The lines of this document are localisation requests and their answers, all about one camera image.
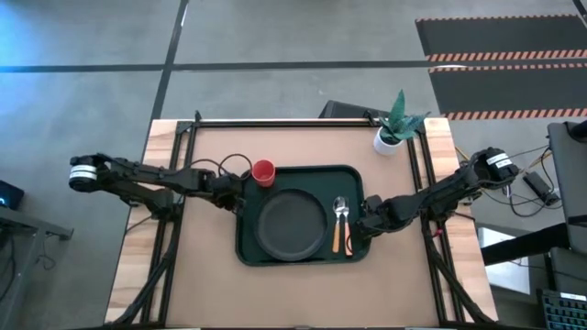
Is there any dark grey round plate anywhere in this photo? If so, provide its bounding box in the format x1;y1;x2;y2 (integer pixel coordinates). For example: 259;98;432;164
254;188;329;262

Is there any black mat with striped edge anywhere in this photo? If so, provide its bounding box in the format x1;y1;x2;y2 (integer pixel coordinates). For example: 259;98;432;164
415;15;587;63
428;63;587;121

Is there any grey metal desk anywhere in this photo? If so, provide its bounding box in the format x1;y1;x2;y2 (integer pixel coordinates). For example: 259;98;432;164
0;205;74;330

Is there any black aluminium table frame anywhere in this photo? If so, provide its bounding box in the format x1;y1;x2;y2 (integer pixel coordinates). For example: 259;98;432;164
109;109;499;329

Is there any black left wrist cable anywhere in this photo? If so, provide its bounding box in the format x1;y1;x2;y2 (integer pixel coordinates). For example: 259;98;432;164
188;152;254;181

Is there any black device with blue light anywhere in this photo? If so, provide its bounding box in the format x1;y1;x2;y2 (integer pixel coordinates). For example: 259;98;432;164
0;179;25;211

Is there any white box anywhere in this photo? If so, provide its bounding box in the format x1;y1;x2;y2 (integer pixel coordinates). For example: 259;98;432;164
476;226;533;294

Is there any black case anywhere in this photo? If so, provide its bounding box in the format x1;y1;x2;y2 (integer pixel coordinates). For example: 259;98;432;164
319;99;391;121

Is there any black power adapter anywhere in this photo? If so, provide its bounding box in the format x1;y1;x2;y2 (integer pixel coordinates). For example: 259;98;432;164
522;171;561;206

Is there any steel spoon with orange handle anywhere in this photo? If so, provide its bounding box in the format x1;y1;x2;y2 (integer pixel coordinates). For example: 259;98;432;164
331;196;347;254

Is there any green plant in white pot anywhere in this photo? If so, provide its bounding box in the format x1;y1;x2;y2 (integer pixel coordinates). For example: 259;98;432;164
372;89;431;157

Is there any dark green plastic tray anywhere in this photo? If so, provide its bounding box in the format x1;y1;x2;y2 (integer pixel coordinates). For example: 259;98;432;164
235;164;371;267

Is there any grey computer case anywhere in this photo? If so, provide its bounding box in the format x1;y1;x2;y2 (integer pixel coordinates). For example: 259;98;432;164
548;119;587;230

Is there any steel fork with orange handle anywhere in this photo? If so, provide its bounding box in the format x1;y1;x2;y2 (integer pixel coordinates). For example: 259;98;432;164
341;205;355;257

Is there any black keyboard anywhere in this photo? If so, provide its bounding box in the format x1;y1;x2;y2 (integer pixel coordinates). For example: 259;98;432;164
536;287;587;330

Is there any red plastic cup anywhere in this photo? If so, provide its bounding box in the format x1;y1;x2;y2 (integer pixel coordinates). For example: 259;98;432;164
251;159;277;188

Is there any black table beam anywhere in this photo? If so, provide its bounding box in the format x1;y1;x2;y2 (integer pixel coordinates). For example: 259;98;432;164
480;222;572;266

